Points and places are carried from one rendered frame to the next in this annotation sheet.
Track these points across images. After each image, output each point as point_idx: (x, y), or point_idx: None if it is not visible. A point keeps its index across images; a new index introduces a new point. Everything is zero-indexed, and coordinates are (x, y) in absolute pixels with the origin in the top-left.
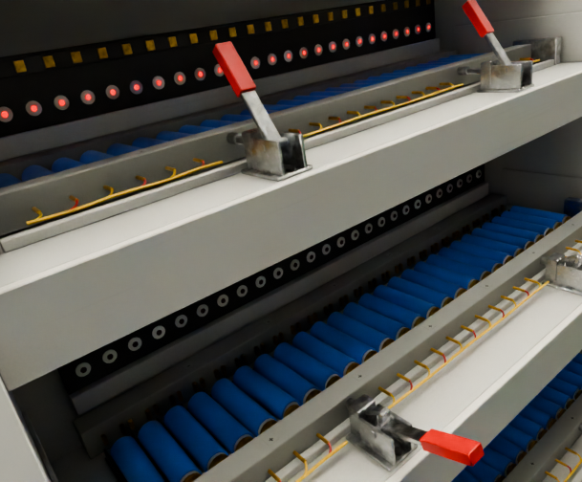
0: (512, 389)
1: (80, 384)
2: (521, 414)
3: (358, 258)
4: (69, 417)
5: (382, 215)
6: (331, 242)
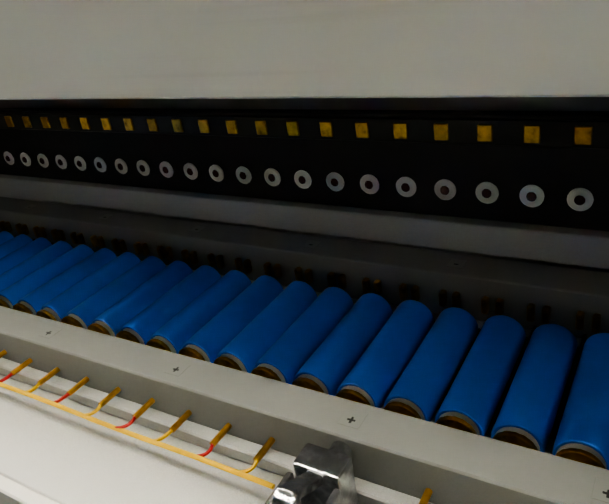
0: None
1: None
2: None
3: (270, 219)
4: (6, 196)
5: (339, 171)
6: (226, 166)
